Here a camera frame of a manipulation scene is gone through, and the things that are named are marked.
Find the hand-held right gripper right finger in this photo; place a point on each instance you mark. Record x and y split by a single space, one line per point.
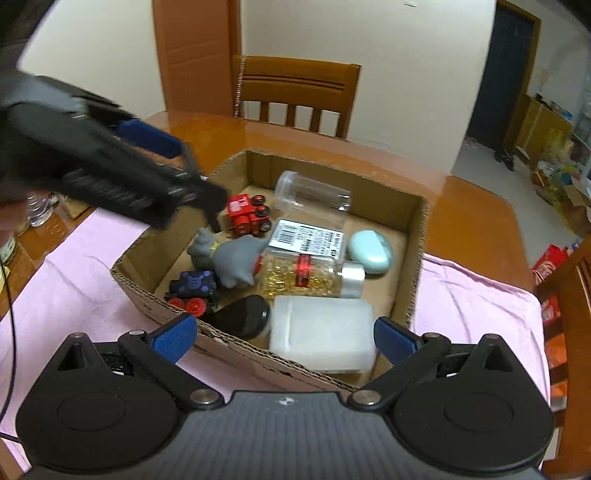
392 339

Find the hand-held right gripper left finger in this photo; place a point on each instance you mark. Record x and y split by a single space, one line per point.
175 339

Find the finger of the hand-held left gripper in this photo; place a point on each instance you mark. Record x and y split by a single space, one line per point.
207 194
147 136

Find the dark blue toy train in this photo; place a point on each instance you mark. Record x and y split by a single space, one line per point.
194 286

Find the black oval case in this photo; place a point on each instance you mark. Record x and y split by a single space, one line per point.
240 318

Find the white translucent plastic box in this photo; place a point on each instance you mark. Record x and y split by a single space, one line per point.
323 332

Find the gray toy figure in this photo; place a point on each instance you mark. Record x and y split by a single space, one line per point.
235 258

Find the cardboard box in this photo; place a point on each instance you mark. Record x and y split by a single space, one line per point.
152 258

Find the teal egg-shaped case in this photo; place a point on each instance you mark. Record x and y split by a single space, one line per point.
369 251

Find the clear labelled plastic package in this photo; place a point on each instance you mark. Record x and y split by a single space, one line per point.
304 240

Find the clear bottle of gold capsules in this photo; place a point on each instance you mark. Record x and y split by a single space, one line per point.
300 274

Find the red toy train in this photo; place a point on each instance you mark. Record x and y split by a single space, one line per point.
244 217

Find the clear water bottle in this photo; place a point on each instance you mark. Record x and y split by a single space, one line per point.
41 212

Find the wooden door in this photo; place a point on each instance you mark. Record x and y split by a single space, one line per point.
198 55

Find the clear plastic jar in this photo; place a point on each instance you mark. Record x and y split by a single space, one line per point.
309 196

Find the pink towel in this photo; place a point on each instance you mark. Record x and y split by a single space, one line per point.
69 286

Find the wooden chair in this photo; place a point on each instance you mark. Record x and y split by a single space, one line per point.
295 78
572 300

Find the red packaging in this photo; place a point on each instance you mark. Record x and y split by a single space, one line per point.
549 277

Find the dark door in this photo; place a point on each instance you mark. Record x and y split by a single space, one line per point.
503 69

